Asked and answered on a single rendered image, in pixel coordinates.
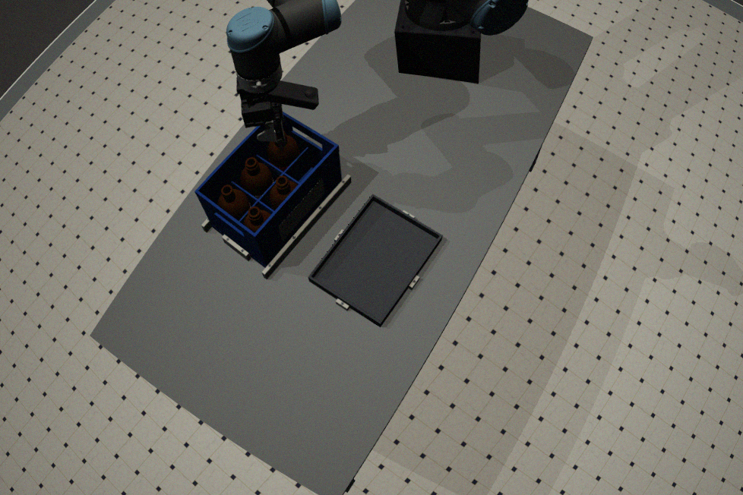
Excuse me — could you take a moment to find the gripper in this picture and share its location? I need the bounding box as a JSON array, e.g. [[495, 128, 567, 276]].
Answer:
[[236, 78, 286, 151]]

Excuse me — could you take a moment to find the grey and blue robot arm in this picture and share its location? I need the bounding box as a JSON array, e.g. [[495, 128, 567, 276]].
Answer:
[[226, 0, 529, 110]]

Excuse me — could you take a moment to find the brown glass bottle with white label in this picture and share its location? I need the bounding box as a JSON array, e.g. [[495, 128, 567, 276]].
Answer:
[[217, 184, 251, 221]]

